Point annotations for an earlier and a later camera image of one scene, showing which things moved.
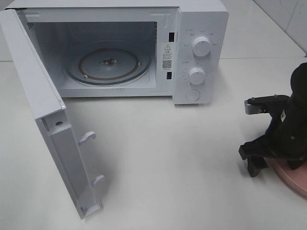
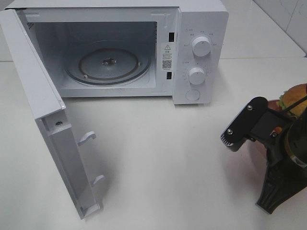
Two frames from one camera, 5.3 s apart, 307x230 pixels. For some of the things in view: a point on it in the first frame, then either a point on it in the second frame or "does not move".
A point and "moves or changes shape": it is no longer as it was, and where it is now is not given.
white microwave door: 51,115 does not move
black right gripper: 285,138 → 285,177
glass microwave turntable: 107,63 does not move
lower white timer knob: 196,75 does not move
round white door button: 193,95 does not move
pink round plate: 297,178 moves or changes shape
